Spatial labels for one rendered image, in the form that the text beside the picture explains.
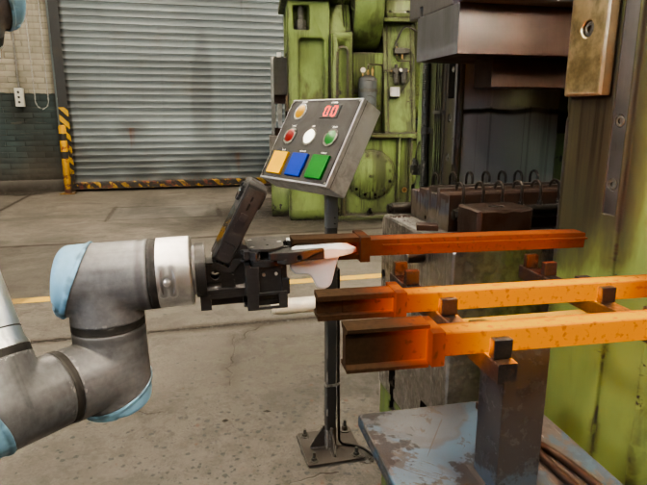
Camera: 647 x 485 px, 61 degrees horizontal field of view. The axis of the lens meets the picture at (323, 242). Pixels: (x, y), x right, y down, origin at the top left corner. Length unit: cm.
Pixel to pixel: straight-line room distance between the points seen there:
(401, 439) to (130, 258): 48
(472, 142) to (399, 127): 477
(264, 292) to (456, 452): 37
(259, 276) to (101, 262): 19
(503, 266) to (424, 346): 56
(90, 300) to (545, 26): 99
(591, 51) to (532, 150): 58
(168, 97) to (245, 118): 120
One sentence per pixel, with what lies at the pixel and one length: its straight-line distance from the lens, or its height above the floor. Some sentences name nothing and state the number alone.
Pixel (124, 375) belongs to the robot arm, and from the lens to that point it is 74.
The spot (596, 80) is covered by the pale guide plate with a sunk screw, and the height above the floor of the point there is 121.
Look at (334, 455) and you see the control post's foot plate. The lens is 203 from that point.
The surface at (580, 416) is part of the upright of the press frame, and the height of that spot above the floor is 62.
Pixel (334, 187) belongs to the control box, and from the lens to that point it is 156.
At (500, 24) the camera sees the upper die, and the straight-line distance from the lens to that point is 122.
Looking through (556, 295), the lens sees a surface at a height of 94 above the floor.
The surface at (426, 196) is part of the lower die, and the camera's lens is 128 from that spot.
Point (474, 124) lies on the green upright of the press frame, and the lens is 148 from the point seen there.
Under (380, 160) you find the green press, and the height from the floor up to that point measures 66.
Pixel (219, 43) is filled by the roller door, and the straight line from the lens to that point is 919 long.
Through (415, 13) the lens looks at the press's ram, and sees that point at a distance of 138.
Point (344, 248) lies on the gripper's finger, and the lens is 73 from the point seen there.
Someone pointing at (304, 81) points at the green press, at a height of 149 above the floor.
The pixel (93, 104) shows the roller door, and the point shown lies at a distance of 921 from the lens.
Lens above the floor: 116
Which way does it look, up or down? 13 degrees down
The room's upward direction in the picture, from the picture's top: straight up
